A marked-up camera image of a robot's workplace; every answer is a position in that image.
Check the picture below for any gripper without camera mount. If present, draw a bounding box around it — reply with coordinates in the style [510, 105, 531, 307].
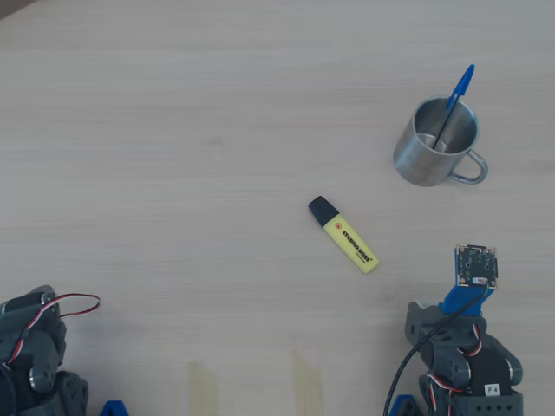
[0, 284, 67, 339]

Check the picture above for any gripper with camera mount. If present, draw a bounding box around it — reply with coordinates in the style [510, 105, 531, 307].
[405, 302, 487, 361]

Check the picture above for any blue ballpoint pen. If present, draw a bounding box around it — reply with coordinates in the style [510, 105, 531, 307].
[431, 63, 476, 151]

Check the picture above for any silver metal cup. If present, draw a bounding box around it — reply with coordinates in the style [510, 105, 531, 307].
[392, 97, 490, 188]

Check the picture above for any yellow highlighter black cap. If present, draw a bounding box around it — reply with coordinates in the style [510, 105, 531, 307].
[308, 195, 381, 275]

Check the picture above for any blue camera mount bracket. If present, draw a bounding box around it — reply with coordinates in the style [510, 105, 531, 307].
[437, 283, 496, 320]

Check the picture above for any red white black servo wire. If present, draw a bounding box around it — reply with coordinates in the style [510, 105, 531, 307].
[6, 293, 101, 369]

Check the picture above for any grey robot arm without camera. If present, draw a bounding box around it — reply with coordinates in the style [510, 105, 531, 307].
[0, 320, 90, 416]

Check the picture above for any grey robot arm carrying camera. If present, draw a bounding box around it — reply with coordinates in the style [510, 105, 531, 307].
[418, 328, 525, 416]

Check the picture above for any small camera circuit board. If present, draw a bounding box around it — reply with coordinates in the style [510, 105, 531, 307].
[454, 244, 500, 290]

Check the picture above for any small blue arm base plate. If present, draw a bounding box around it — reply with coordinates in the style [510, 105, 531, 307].
[388, 393, 424, 416]

